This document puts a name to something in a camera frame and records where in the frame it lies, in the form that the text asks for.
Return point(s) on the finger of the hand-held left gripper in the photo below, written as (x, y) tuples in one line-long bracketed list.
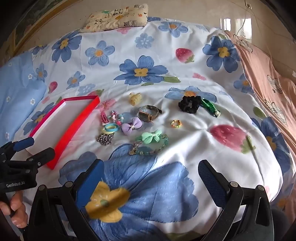
[(42, 155), (23, 143)]

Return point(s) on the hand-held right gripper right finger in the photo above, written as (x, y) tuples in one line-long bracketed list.
[(212, 183)]

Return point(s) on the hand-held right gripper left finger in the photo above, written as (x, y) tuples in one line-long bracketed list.
[(90, 183)]

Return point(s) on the red jewelry box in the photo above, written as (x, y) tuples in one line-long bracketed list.
[(57, 125)]

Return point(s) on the purple bow hair clip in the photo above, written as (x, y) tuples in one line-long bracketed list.
[(127, 128)]

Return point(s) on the pink hair clip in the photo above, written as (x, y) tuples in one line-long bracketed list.
[(104, 118)]

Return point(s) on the green bow hair clip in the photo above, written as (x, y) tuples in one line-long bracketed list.
[(146, 136)]

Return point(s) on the yellow hair claw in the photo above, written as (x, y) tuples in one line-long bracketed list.
[(134, 98)]

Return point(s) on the person's left hand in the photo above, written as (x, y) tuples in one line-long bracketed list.
[(16, 206)]

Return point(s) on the light blue flower pillow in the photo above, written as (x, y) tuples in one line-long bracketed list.
[(16, 92)]

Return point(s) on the black scrunchie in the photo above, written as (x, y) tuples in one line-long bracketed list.
[(183, 103)]

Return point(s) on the wooden bed headboard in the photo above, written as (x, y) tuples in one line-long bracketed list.
[(34, 20)]

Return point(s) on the pink printed blanket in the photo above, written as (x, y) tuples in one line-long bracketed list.
[(261, 69)]

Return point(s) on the blue floral quilt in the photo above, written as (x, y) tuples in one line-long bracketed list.
[(161, 58)]

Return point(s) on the panda print pillow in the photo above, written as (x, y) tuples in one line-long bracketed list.
[(115, 18)]

